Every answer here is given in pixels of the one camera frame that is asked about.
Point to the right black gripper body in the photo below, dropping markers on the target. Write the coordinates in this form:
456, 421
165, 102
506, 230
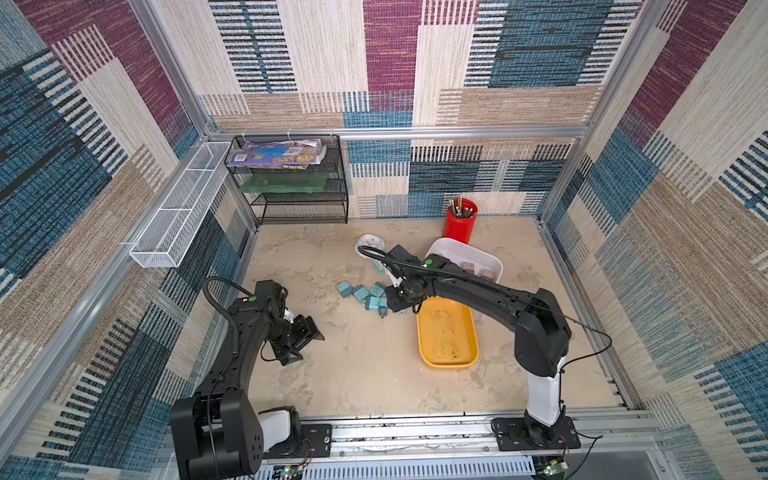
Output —
391, 297

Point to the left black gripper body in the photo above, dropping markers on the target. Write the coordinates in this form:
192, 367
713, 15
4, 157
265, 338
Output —
285, 334

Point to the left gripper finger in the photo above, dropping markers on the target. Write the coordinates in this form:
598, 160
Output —
288, 357
310, 331

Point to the yellow plastic tray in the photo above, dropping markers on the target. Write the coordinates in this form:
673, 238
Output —
446, 334

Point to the white plastic tray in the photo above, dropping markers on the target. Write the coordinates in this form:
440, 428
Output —
458, 253

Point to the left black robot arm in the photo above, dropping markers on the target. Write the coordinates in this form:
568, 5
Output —
217, 434

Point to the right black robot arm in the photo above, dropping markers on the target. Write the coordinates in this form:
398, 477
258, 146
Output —
541, 338

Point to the teal plug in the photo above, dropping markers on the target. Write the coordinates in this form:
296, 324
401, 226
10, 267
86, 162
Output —
360, 293
345, 289
383, 307
372, 303
378, 290

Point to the white round clock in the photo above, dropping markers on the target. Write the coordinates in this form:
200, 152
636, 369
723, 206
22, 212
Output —
369, 240

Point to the red pen cup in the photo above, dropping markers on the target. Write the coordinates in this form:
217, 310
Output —
459, 230

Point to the pens in cup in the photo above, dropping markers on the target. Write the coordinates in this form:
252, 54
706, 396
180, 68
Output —
461, 208

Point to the green folder in shelf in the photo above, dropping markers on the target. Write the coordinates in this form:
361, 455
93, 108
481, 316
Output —
284, 183

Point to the colourful magazine on shelf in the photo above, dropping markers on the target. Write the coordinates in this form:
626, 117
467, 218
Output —
297, 155

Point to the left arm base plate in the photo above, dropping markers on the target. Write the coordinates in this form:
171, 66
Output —
314, 440

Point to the white wire wall basket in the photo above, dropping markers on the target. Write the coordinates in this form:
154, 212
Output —
165, 241

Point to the black wire mesh shelf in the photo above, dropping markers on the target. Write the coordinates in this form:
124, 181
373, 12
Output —
317, 193

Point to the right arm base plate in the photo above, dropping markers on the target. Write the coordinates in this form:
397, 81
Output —
525, 433

